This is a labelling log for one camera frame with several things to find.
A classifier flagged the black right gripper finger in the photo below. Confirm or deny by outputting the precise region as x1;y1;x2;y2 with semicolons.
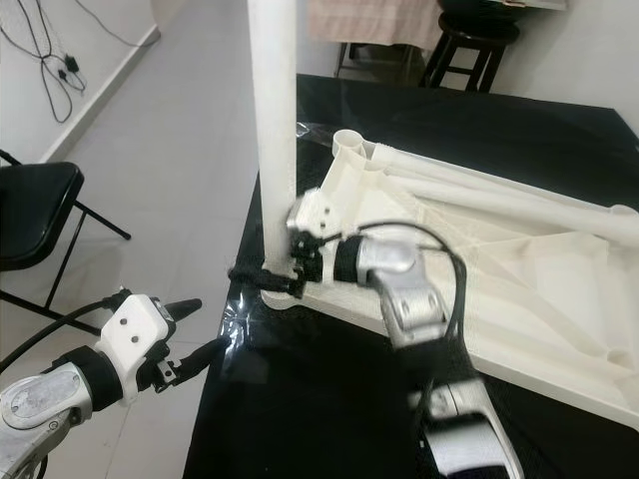
228;264;301;298

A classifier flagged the black tablecloth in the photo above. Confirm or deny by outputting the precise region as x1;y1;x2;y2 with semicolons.
185;72;639;479

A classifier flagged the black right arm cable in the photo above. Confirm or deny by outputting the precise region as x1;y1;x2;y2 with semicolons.
319;220;470;440

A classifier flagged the black wall cable with adapter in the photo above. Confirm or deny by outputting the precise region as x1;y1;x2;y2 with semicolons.
0;0;161;126

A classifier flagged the white plastic children table top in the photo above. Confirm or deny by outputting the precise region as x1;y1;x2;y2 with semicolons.
255;128;639;430

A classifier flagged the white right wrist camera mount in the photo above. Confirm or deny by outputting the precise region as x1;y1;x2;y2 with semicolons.
285;188;360;240

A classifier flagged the black folding chair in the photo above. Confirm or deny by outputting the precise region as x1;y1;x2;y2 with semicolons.
0;150;133;300

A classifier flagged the beige hanging cloth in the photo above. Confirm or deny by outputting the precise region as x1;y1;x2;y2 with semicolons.
300;0;445;51

